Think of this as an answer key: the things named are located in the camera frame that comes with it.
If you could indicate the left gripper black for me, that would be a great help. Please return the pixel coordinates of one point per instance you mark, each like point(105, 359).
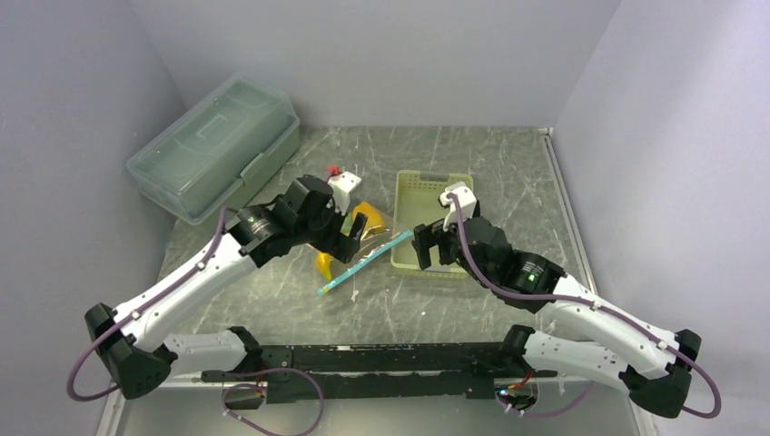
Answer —
point(347, 245)

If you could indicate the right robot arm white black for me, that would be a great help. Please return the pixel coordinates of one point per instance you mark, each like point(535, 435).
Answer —
point(649, 364)

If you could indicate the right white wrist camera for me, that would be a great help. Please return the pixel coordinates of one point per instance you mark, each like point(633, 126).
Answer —
point(460, 201)

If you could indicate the clear lidded storage box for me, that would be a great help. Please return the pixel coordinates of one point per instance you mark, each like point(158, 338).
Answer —
point(221, 152)

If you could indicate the yellow bananas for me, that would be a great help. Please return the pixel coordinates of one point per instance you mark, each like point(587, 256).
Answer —
point(323, 263)

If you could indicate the clear zip top bag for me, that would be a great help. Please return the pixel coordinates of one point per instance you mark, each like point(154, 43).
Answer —
point(370, 249)

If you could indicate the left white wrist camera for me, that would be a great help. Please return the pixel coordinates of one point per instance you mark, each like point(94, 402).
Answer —
point(343, 184)

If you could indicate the pale green perforated basket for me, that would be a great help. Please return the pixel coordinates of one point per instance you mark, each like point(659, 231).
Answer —
point(417, 202)

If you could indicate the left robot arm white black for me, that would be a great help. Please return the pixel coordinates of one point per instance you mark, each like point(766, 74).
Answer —
point(135, 340)

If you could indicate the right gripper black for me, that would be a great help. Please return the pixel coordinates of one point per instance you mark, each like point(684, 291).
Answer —
point(421, 242)

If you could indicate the aluminium frame rail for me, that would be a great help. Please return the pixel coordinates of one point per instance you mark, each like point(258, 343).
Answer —
point(116, 405)

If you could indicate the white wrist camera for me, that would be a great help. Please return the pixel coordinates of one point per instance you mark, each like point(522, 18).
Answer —
point(343, 184)
point(460, 201)

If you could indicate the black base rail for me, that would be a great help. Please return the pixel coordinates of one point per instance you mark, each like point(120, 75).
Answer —
point(474, 370)

